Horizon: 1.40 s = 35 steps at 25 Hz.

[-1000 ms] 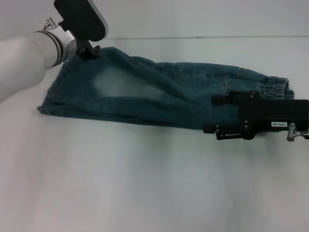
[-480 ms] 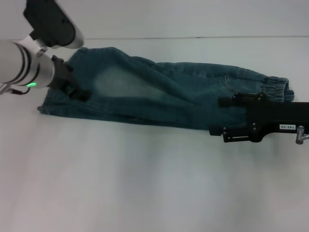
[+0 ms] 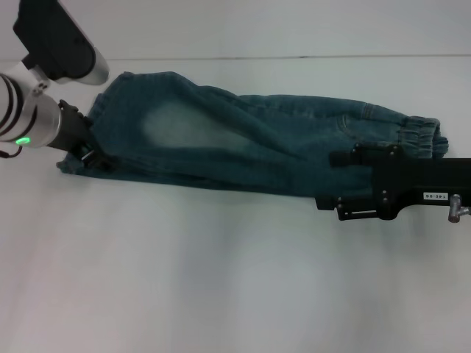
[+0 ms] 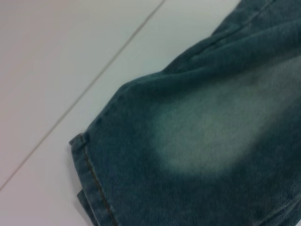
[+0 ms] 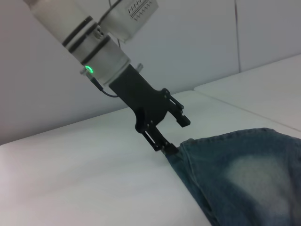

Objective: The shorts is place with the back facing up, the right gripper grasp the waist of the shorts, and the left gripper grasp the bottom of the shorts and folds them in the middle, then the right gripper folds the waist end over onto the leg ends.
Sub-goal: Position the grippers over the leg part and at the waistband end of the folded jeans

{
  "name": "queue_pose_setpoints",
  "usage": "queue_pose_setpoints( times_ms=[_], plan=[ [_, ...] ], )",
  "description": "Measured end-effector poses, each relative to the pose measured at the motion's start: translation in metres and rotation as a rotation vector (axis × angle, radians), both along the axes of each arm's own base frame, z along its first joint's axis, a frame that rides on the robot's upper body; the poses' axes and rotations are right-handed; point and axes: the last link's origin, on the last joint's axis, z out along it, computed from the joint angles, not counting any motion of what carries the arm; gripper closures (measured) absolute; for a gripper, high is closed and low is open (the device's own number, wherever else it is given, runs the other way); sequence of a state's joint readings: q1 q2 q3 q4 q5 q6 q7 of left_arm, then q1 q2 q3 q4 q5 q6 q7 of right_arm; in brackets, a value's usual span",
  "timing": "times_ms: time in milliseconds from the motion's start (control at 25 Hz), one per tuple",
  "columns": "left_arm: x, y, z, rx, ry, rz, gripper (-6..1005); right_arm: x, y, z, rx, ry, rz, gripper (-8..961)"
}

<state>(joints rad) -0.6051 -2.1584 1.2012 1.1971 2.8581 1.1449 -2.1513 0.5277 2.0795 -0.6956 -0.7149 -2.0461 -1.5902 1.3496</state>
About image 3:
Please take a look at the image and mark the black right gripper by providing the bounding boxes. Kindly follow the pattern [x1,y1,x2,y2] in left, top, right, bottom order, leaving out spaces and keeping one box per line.
[314,143,471,222]

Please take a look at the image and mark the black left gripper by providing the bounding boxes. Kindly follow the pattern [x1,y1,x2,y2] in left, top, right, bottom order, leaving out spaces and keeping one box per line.
[49,99,112,171]

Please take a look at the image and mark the blue denim shorts with embroidery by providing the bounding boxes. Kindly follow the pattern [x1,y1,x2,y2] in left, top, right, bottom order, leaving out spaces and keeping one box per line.
[55,71,449,202]

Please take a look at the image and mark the right gripper metal cable plug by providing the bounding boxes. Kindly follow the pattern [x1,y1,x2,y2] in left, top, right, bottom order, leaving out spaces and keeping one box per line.
[447,193,471,224]

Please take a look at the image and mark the left wrist camera housing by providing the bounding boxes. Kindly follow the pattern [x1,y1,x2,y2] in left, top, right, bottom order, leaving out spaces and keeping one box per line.
[13,0,110,86]

